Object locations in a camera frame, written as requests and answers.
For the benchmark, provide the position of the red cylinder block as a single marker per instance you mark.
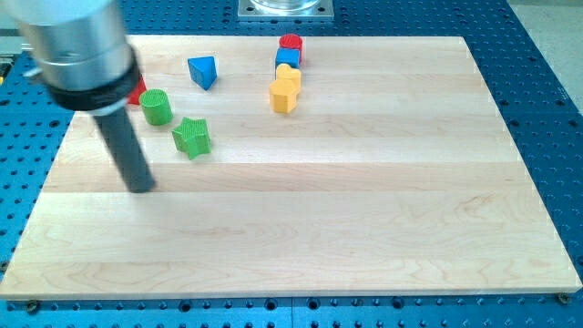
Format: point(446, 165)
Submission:
point(292, 41)

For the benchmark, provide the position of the blue triangle block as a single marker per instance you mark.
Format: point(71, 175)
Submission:
point(203, 71)

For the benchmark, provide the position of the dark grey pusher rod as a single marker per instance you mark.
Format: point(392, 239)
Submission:
point(124, 148)

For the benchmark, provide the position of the yellow pentagon block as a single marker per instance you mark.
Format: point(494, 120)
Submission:
point(283, 95)

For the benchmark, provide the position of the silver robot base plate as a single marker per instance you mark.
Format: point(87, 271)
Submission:
point(256, 10)

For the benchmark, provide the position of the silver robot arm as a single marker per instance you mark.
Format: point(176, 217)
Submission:
point(85, 61)

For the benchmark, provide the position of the red block behind arm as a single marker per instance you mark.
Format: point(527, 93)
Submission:
point(133, 98)

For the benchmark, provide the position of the yellow heart block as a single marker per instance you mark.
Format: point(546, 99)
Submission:
point(286, 72)

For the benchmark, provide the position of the green cylinder block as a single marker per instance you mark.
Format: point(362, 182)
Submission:
point(155, 106)

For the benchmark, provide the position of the green star block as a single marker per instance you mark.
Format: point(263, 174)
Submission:
point(192, 137)

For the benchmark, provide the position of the blue cube block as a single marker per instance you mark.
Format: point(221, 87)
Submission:
point(288, 56)

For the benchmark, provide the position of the light wooden board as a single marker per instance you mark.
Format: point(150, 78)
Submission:
point(395, 175)

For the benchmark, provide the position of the board clamp screw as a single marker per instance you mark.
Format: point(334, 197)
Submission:
point(563, 298)
point(31, 306)

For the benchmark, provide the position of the board clamp screw right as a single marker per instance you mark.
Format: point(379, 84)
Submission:
point(563, 298)

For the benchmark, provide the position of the board clamp screw left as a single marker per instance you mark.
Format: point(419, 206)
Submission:
point(31, 306)

